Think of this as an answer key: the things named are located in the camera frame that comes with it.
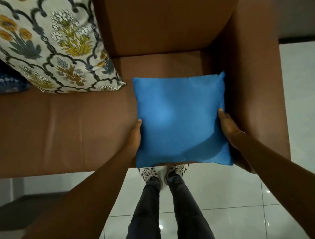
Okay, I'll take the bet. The person's right hand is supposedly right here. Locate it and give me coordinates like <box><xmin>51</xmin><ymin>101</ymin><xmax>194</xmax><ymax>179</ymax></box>
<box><xmin>218</xmin><ymin>108</ymin><xmax>246</xmax><ymax>150</ymax></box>

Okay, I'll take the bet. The person's left forearm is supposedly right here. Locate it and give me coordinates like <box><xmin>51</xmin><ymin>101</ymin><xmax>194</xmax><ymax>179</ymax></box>
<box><xmin>22</xmin><ymin>145</ymin><xmax>136</xmax><ymax>239</ymax></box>

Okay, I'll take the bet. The floral patterned cushion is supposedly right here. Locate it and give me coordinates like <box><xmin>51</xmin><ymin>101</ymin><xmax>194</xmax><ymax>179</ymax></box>
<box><xmin>0</xmin><ymin>0</ymin><xmax>126</xmax><ymax>94</ymax></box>

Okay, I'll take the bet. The person's leg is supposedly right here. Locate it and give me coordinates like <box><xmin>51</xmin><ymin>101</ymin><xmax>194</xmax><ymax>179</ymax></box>
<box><xmin>126</xmin><ymin>176</ymin><xmax>162</xmax><ymax>239</ymax></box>
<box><xmin>167</xmin><ymin>171</ymin><xmax>215</xmax><ymax>239</ymax></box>

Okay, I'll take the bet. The person's left patterned shoe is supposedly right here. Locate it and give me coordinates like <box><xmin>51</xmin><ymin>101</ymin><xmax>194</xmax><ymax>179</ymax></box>
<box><xmin>138</xmin><ymin>167</ymin><xmax>159</xmax><ymax>183</ymax></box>

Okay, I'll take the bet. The person's right leg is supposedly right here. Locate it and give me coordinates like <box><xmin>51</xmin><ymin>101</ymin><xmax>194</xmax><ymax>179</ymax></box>
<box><xmin>167</xmin><ymin>171</ymin><xmax>215</xmax><ymax>239</ymax></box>

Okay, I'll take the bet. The person's right forearm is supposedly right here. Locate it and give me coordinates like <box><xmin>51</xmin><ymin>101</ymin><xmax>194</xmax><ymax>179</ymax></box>
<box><xmin>231</xmin><ymin>132</ymin><xmax>315</xmax><ymax>239</ymax></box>

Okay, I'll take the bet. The person's left hand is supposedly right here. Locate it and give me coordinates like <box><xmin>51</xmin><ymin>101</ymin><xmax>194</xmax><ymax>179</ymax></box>
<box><xmin>124</xmin><ymin>119</ymin><xmax>142</xmax><ymax>159</ymax></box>

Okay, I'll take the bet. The dark blue patterned cushion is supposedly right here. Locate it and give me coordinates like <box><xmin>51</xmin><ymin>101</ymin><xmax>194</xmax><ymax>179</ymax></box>
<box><xmin>0</xmin><ymin>60</ymin><xmax>30</xmax><ymax>94</ymax></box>

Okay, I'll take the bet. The brown leather sofa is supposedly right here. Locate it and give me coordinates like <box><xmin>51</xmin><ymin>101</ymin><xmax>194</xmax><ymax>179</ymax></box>
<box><xmin>0</xmin><ymin>0</ymin><xmax>291</xmax><ymax>179</ymax></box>

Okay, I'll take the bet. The person's right patterned shoe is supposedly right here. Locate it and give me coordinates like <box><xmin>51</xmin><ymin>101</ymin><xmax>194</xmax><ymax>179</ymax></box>
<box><xmin>164</xmin><ymin>164</ymin><xmax>189</xmax><ymax>185</ymax></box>

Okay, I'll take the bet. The person's left leg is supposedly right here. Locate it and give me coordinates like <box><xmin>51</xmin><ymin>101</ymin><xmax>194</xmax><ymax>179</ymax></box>
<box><xmin>126</xmin><ymin>176</ymin><xmax>162</xmax><ymax>239</ymax></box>

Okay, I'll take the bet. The person's patterned shoe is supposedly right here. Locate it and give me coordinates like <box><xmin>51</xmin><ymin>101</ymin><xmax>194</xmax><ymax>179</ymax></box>
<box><xmin>138</xmin><ymin>167</ymin><xmax>159</xmax><ymax>183</ymax></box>
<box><xmin>164</xmin><ymin>164</ymin><xmax>189</xmax><ymax>185</ymax></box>

